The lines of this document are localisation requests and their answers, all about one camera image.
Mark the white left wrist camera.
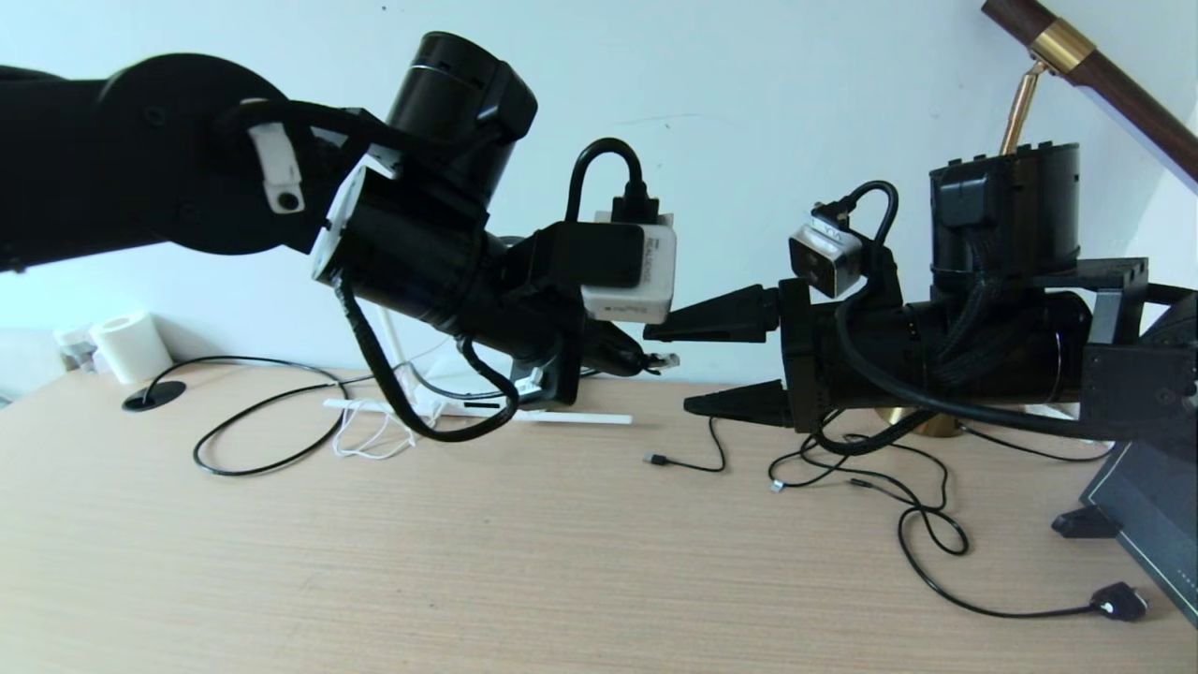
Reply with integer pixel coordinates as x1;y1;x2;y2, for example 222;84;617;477
538;211;677;325

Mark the small clear jar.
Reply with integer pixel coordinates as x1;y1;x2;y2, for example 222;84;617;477
56;326;102;374

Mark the brass desk lamp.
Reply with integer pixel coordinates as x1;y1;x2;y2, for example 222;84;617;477
880;0;1198;439

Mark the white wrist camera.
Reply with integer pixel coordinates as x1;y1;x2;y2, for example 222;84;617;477
538;211;677;325
788;218;867;300

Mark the dark monitor with stand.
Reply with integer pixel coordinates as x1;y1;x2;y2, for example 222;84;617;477
1081;440;1198;628

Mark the black silver-tipped cable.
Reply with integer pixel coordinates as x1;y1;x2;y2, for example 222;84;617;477
767;435;937;492

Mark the white toilet paper roll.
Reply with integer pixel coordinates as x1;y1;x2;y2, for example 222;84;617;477
95;314;176;386

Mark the black USB cable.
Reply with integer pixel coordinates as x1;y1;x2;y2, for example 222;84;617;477
644;417;946;511

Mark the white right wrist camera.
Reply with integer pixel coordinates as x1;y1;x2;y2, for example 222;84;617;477
788;218;867;300

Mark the white wifi router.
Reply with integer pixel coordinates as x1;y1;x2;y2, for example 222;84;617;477
325;309;634;427

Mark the black ethernet cable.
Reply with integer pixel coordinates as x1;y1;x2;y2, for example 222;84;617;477
145;352;680;476

